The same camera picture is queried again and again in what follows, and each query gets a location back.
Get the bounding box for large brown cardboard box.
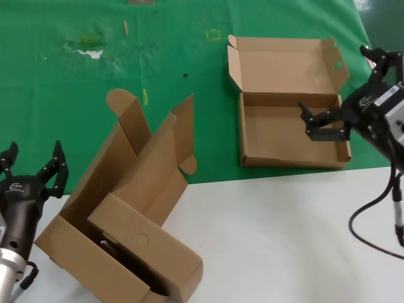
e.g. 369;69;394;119
34;88;168;303

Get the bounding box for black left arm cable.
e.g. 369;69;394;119
11;261;40;303

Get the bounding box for green table cloth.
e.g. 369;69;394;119
0;0;396;198

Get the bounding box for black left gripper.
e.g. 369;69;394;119
0;140;69;258

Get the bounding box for brown box with round dent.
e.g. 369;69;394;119
86;93;203;302

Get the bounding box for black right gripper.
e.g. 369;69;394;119
297;44;404;173

